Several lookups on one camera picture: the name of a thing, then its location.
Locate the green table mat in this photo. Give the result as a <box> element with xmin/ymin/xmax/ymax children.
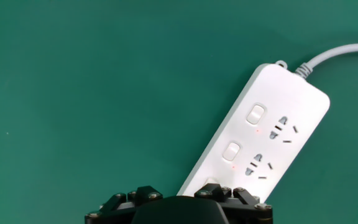
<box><xmin>0</xmin><ymin>0</ymin><xmax>358</xmax><ymax>224</ymax></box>

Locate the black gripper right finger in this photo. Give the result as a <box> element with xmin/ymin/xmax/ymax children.
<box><xmin>193</xmin><ymin>182</ymin><xmax>273</xmax><ymax>224</ymax></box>

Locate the white four-socket power strip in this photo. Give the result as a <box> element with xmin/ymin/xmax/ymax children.
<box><xmin>176</xmin><ymin>60</ymin><xmax>331</xmax><ymax>205</ymax></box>

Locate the white power strip cable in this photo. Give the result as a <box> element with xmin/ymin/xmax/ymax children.
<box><xmin>294</xmin><ymin>42</ymin><xmax>358</xmax><ymax>79</ymax></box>

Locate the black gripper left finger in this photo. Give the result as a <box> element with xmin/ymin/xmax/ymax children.
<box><xmin>84</xmin><ymin>185</ymin><xmax>164</xmax><ymax>224</ymax></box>

